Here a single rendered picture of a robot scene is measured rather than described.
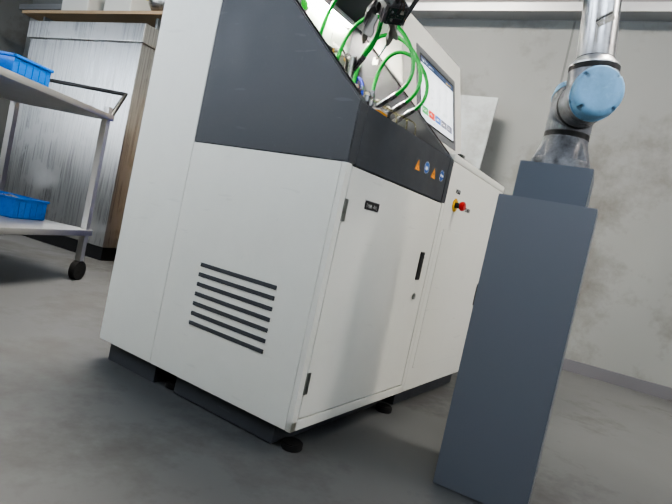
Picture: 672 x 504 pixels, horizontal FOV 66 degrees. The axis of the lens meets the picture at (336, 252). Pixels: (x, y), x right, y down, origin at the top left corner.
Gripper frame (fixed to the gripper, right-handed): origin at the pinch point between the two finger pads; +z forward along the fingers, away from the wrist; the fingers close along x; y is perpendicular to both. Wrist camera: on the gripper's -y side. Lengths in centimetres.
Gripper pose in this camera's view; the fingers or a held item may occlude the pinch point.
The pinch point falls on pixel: (375, 39)
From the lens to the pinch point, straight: 168.7
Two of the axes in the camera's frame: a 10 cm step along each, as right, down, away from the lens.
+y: 2.5, 7.7, -5.9
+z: -2.4, 6.4, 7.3
